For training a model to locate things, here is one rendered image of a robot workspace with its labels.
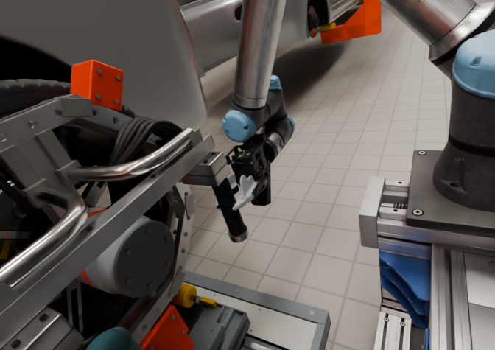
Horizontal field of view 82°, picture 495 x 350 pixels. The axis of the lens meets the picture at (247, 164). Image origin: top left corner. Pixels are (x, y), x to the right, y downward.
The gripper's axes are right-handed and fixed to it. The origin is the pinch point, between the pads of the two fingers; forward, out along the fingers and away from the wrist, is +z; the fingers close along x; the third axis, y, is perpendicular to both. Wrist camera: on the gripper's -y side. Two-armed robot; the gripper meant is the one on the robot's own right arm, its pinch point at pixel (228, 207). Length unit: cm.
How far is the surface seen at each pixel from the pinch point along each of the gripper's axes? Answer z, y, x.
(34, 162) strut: 17.4, 21.7, -21.0
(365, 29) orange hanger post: -349, -23, -16
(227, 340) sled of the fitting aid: -2, -68, -26
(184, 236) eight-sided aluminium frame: -1.7, -14.1, -20.6
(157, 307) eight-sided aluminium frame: 13.9, -23.1, -21.6
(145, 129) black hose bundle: 4.1, 20.5, -8.3
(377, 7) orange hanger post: -349, -4, -3
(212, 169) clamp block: 2.2, 10.9, 1.6
